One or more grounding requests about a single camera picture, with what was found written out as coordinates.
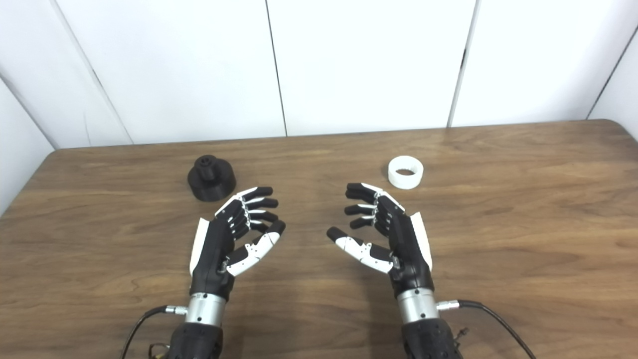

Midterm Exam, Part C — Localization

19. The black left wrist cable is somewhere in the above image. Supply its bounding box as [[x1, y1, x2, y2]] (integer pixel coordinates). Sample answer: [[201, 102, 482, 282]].
[[120, 305, 188, 359]]

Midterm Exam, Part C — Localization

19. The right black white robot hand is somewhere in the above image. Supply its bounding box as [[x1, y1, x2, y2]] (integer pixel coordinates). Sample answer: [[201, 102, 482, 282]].
[[326, 182, 435, 300]]

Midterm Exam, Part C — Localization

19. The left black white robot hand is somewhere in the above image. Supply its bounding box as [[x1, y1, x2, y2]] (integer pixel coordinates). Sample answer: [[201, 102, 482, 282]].
[[189, 186, 287, 302]]

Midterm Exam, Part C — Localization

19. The round black plastic part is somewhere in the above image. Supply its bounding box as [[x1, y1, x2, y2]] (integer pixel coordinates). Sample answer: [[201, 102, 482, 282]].
[[187, 155, 237, 202]]

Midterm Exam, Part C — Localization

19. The white plastic ring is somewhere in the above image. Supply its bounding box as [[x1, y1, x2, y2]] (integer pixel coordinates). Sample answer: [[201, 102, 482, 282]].
[[388, 156, 424, 190]]

